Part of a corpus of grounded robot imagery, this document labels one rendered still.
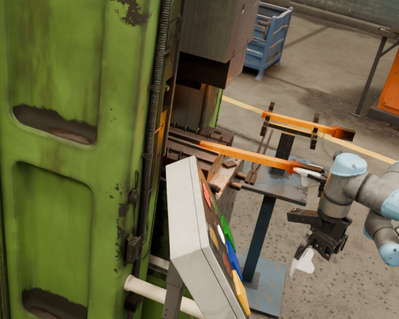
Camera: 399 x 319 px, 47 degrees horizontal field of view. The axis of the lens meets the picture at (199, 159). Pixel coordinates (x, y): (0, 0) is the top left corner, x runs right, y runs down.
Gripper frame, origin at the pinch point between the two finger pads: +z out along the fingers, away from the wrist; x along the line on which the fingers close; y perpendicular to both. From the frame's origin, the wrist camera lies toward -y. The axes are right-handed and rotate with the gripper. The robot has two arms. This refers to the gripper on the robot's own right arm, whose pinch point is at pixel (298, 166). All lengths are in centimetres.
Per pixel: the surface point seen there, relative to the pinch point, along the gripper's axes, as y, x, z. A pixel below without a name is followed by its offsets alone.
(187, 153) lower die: 2.4, -7.5, 36.8
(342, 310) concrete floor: 105, 53, -39
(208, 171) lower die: 3.9, -12.3, 27.3
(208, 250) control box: -17, -73, 10
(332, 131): 6, 50, -8
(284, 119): 6, 48, 13
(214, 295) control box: -5, -72, 7
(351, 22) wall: 102, 768, 3
